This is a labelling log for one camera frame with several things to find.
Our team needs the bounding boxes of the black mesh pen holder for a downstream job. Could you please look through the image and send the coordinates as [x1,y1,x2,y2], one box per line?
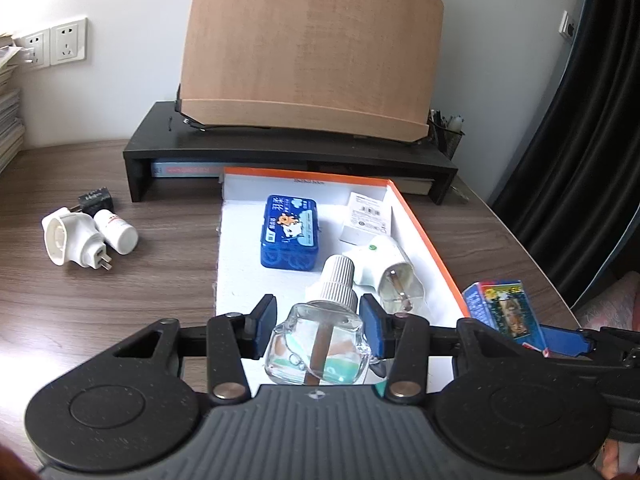
[430,107,466,161]

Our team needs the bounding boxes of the black power adapter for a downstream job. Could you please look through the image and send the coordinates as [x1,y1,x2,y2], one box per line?
[67,187,114,216]

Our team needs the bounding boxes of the black monitor riser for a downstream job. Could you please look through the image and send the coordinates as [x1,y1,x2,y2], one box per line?
[122,100,458,206]

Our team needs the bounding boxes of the book with red stripe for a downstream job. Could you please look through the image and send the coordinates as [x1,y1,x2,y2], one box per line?
[150,162,223,179]

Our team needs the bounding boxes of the pink cloth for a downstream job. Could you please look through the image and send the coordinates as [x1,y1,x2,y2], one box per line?
[575,272,640,331]

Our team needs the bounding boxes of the clear glass liquid bottle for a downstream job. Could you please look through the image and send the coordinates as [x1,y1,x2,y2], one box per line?
[265,254,371,386]

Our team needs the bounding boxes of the small white bottle red label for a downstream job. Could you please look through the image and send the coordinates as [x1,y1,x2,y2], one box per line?
[94,209,139,255]

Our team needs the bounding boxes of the white plug-in repellent heater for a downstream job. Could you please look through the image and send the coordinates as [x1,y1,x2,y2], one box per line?
[41,207,98,267]

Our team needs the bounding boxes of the white wall socket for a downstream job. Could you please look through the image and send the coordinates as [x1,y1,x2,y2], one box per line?
[50,17,88,65]
[15,27,51,68]

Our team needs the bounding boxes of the white repellent heater with bottle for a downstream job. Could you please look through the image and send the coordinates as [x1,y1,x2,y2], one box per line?
[345,235,424,313]

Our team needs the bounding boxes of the dark curtain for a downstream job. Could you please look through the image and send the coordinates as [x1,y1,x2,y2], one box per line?
[492,0,640,311]

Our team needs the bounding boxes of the white cardboard box orange edge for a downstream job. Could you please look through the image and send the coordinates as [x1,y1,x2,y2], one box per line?
[215,166,466,396]

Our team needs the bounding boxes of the blue card box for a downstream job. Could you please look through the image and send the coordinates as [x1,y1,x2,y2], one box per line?
[462,280,547,352]

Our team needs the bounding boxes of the wooden-backed monitor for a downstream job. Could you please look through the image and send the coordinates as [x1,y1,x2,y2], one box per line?
[172,0,446,143]

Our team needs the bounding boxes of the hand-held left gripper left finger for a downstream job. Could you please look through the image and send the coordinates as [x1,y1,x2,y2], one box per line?
[112,294,278,403]

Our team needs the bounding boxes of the pale book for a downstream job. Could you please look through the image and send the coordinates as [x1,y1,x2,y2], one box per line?
[397,177,431,196]

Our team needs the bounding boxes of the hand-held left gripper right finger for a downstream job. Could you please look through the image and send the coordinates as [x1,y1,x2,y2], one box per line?
[360,294,545,403]

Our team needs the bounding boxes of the person's right hand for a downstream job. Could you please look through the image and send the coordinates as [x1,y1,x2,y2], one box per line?
[600,440,640,480]

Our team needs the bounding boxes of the small white product box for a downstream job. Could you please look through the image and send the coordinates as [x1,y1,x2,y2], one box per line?
[340,191,391,246]

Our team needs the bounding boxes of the blue dental floss box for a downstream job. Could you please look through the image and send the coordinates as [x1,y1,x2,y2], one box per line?
[260,195,321,271]

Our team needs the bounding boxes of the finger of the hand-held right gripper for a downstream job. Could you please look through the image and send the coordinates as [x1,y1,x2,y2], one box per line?
[541,325,603,358]

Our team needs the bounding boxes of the stack of books and papers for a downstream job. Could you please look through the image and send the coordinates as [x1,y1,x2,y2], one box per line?
[0,32,26,173]

